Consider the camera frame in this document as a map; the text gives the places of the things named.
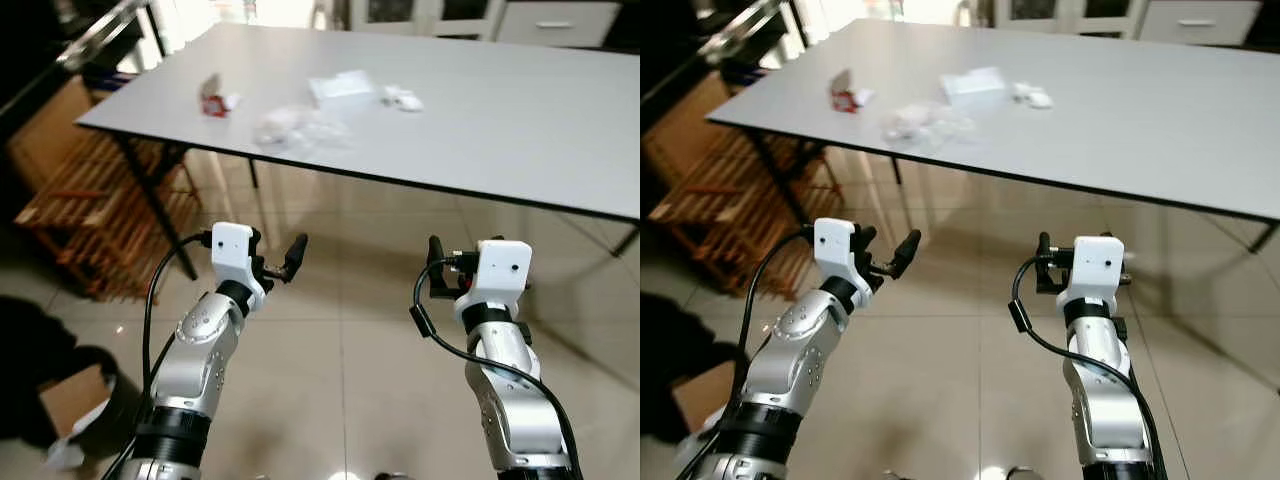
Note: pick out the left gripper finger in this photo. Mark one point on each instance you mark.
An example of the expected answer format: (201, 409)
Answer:
(907, 254)
(255, 243)
(296, 257)
(867, 245)

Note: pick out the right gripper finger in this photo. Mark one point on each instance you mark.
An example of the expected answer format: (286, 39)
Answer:
(437, 268)
(1044, 264)

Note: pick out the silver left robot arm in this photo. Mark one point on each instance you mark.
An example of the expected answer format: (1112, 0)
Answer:
(785, 375)
(195, 360)

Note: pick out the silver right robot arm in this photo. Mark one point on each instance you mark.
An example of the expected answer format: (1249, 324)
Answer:
(510, 400)
(1105, 400)

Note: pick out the black rubbish bag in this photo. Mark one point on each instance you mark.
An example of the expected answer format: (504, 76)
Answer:
(35, 345)
(672, 335)

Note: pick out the clear crumpled plastic wrap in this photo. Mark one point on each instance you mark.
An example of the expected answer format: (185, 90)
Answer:
(925, 122)
(300, 128)

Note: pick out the small red white carton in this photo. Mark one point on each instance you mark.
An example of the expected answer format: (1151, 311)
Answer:
(843, 93)
(211, 98)

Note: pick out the wooden slatted rack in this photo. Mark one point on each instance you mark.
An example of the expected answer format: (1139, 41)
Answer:
(715, 215)
(95, 225)

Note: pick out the crumpled white tissue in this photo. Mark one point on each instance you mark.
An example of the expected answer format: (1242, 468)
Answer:
(402, 98)
(1032, 95)

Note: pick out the open brown cardboard box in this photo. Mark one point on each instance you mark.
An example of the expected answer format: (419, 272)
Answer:
(72, 398)
(703, 395)

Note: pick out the blue flat box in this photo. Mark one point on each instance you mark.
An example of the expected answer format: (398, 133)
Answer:
(105, 78)
(738, 74)

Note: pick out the large brown cardboard box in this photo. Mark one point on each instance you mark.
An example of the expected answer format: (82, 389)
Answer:
(48, 130)
(675, 130)

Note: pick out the crumpled white paper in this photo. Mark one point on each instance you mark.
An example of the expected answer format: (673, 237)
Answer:
(697, 445)
(65, 455)

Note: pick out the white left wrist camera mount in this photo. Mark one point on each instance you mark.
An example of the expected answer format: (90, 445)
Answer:
(835, 250)
(232, 255)

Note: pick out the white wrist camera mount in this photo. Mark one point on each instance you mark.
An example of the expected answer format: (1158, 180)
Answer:
(500, 268)
(835, 250)
(232, 255)
(1095, 270)

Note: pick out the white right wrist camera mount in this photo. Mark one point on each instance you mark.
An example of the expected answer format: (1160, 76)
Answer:
(1095, 270)
(500, 268)

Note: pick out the shiny metal rail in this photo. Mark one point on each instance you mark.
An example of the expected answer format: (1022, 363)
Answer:
(740, 28)
(105, 30)

